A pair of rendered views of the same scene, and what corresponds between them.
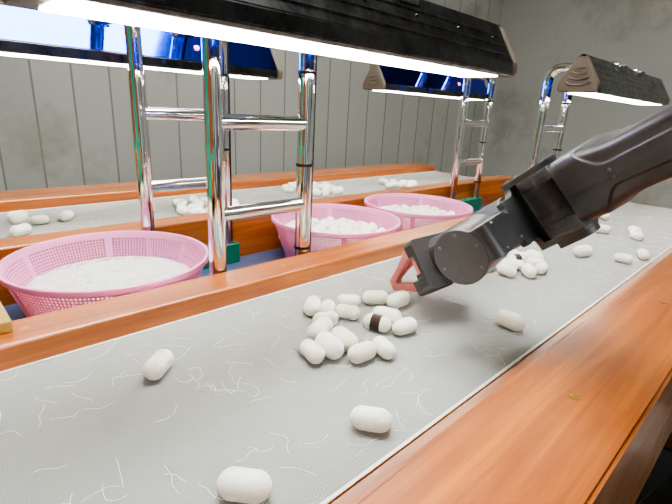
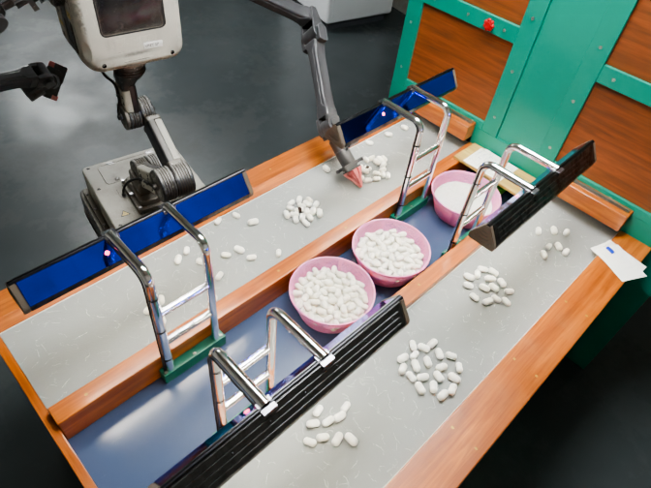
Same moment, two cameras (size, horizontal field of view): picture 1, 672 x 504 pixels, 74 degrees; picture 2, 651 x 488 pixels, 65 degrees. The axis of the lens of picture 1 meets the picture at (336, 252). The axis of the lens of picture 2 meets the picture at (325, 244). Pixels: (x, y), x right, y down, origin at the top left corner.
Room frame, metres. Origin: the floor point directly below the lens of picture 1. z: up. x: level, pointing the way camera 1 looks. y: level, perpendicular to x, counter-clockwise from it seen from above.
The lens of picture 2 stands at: (2.08, -0.33, 2.00)
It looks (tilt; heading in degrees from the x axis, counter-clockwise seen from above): 47 degrees down; 174
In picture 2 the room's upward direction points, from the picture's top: 8 degrees clockwise
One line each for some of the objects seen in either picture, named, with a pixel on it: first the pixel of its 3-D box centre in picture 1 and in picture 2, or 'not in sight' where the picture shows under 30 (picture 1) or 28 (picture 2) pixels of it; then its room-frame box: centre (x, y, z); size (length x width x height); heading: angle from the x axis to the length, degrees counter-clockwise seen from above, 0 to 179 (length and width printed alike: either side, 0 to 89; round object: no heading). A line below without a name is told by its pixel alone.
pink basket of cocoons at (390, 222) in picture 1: (335, 238); (388, 256); (0.91, 0.00, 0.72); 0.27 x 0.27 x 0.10
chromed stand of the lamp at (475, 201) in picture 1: (450, 141); (267, 402); (1.54, -0.36, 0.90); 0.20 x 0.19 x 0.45; 134
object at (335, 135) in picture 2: (348, 15); (397, 103); (0.52, 0.00, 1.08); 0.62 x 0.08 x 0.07; 134
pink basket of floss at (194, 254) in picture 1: (114, 286); (462, 201); (0.60, 0.32, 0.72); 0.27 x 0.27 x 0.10
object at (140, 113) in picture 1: (165, 146); (497, 216); (0.86, 0.33, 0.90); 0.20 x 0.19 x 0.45; 134
